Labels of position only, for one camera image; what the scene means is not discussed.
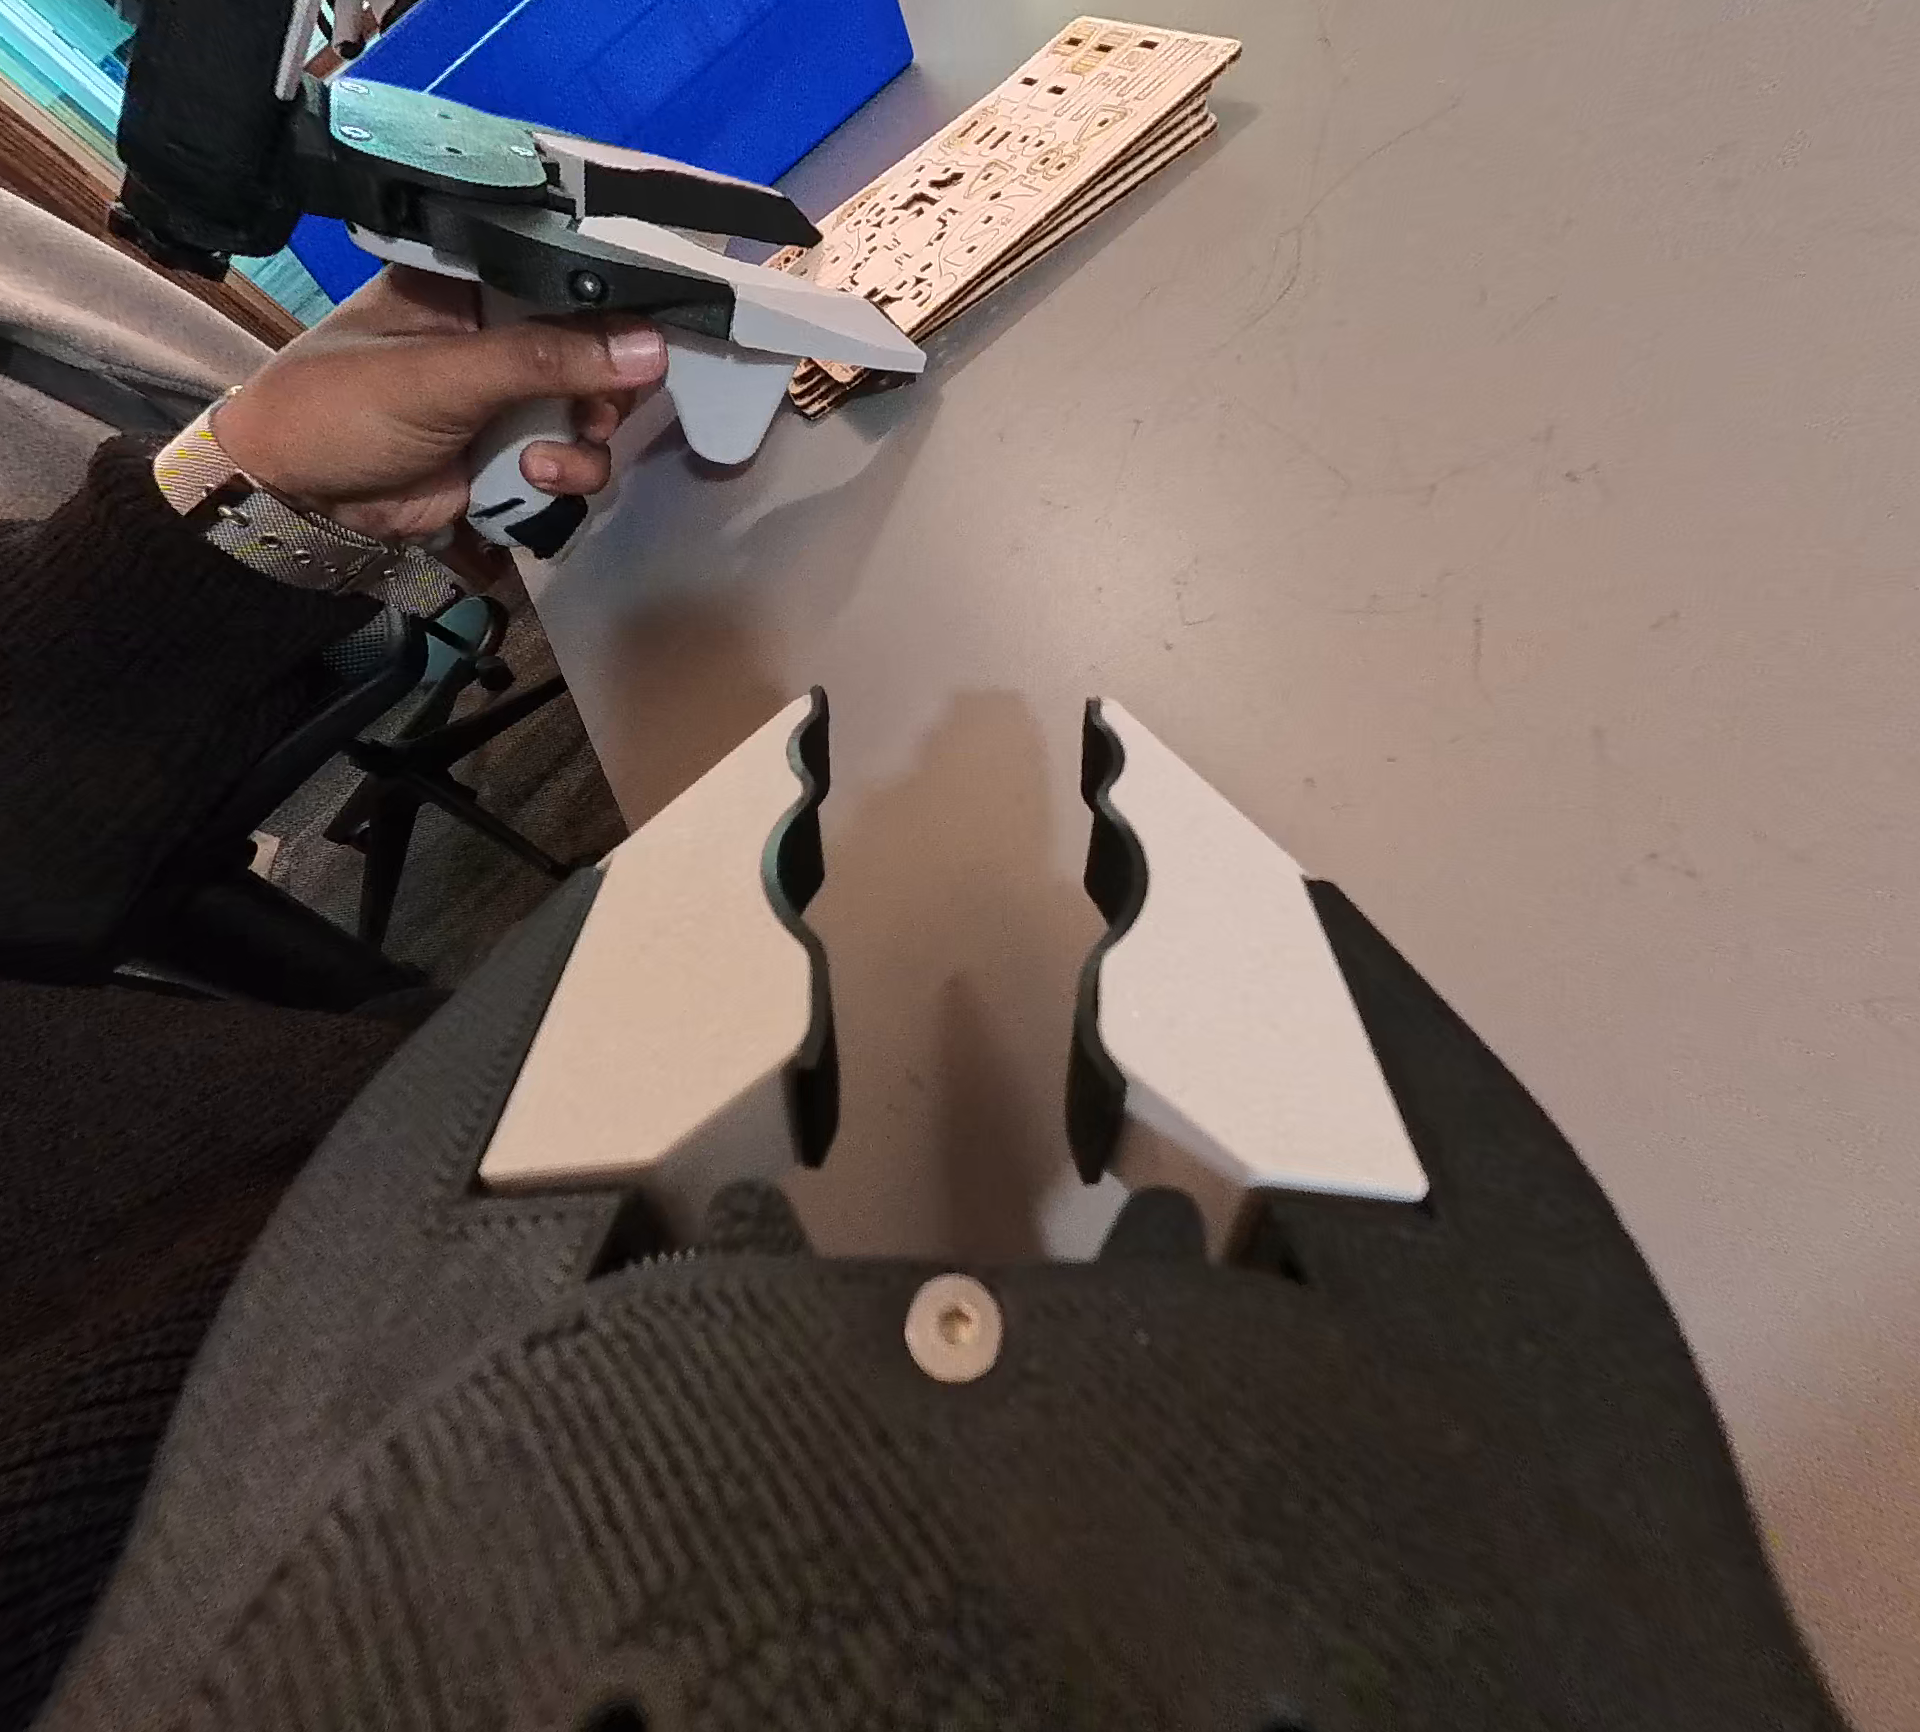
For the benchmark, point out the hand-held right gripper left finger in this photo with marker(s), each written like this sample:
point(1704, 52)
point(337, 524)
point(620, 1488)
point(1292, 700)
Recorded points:
point(660, 996)

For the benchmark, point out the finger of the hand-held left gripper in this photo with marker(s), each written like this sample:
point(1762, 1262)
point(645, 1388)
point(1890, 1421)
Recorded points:
point(660, 186)
point(811, 322)

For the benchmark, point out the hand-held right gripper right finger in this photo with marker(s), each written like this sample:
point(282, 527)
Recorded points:
point(1245, 1013)

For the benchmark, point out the stack of wooden puzzle sheets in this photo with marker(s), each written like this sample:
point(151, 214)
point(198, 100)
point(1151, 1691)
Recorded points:
point(1034, 156)

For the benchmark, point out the person's left forearm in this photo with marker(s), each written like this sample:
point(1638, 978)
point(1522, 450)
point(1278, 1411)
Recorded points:
point(164, 713)

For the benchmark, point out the grey desk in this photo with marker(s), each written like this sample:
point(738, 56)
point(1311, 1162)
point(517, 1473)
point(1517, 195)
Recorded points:
point(1425, 486)

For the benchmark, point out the person's left hand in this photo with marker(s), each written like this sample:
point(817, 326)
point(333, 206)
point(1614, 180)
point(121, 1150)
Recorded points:
point(374, 412)

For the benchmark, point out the black swivel chair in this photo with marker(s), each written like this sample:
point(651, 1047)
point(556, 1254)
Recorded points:
point(405, 787)

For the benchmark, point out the grey fabric seat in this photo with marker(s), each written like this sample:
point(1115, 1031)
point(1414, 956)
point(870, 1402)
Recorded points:
point(104, 322)

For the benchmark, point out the person's black sweater torso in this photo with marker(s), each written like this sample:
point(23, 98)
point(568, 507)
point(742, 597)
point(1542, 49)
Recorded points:
point(134, 1312)

